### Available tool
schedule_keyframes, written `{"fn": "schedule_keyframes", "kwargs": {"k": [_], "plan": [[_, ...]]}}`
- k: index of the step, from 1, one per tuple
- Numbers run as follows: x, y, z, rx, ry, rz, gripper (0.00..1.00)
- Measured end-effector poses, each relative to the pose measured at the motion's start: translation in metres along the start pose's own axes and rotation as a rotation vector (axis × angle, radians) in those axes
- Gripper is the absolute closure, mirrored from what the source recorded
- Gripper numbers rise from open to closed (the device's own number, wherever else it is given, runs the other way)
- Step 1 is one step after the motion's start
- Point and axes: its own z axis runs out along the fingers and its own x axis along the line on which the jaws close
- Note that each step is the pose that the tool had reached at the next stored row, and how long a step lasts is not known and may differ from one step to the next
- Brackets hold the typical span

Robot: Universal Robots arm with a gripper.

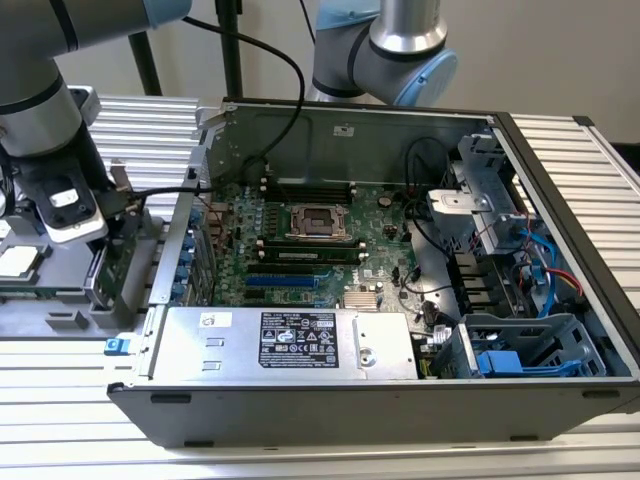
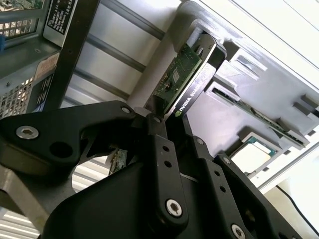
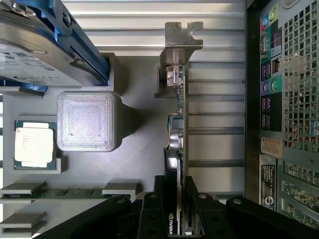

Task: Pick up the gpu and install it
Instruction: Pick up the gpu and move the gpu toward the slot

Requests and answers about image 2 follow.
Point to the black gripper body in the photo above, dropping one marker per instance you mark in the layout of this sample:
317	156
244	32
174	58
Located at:
99	211

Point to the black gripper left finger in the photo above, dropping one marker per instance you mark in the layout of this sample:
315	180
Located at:
49	134

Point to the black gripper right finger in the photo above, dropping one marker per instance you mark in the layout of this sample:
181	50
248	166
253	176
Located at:
231	194

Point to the green Nvidia graphics card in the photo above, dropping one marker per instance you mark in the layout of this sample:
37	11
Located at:
199	82

